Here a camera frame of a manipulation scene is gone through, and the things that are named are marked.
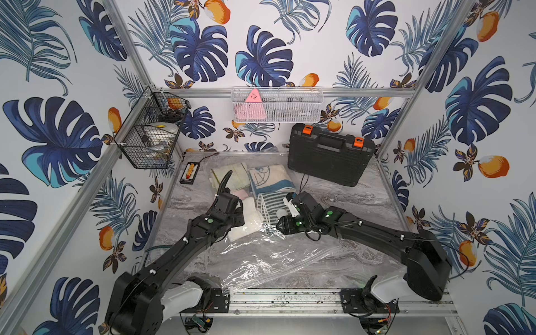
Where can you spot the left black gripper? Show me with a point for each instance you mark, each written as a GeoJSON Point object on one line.
{"type": "Point", "coordinates": [226, 199]}

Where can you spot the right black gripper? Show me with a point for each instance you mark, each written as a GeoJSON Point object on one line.
{"type": "Point", "coordinates": [285, 226]}

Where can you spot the cream striped towel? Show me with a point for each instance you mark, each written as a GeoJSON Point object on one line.
{"type": "Point", "coordinates": [236, 176]}

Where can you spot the blue white patterned towel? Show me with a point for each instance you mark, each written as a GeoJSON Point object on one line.
{"type": "Point", "coordinates": [270, 179]}

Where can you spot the clear plastic vacuum bag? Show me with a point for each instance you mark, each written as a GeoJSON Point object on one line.
{"type": "Point", "coordinates": [269, 259]}

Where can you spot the pink towel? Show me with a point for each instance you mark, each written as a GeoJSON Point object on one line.
{"type": "Point", "coordinates": [241, 194]}

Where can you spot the black white striped towel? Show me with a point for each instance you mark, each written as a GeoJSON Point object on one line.
{"type": "Point", "coordinates": [272, 206]}

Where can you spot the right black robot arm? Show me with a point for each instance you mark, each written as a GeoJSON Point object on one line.
{"type": "Point", "coordinates": [427, 264]}

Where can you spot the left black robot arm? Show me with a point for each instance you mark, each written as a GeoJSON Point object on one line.
{"type": "Point", "coordinates": [135, 304]}

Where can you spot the small black battery box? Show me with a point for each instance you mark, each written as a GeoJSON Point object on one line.
{"type": "Point", "coordinates": [189, 173]}

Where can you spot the black plastic tool case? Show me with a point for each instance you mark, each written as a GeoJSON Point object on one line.
{"type": "Point", "coordinates": [340, 159]}

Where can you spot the pink triangular object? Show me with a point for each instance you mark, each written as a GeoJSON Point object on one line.
{"type": "Point", "coordinates": [252, 109]}

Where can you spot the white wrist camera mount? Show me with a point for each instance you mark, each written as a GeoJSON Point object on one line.
{"type": "Point", "coordinates": [287, 209]}

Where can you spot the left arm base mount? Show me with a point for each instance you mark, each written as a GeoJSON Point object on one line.
{"type": "Point", "coordinates": [203, 296]}

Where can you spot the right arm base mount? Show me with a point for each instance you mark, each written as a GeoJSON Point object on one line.
{"type": "Point", "coordinates": [361, 301]}

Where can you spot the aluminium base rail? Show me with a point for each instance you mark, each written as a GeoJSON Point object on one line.
{"type": "Point", "coordinates": [316, 302]}

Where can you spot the black wire basket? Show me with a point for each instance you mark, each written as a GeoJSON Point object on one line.
{"type": "Point", "coordinates": [153, 129]}

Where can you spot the clear mesh wall tray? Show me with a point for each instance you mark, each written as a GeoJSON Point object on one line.
{"type": "Point", "coordinates": [290, 105]}

